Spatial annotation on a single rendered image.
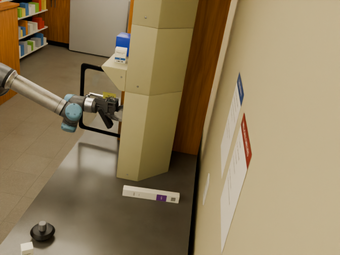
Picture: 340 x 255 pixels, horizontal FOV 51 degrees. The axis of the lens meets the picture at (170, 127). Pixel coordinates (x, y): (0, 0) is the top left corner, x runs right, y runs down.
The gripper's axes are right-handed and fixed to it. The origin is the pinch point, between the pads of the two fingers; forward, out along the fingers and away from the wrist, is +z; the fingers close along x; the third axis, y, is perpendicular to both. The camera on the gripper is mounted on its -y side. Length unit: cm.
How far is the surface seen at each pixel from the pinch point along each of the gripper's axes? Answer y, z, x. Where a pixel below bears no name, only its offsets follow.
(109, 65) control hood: 29.5, -10.4, -13.7
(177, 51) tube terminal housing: 39.2, 18.1, -6.9
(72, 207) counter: -28, -15, -44
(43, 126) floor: -121, -130, 181
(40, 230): -24, -19, -64
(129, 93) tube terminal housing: 19.2, 0.3, -16.0
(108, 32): -74, -139, 472
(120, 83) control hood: 23.1, -4.5, -16.0
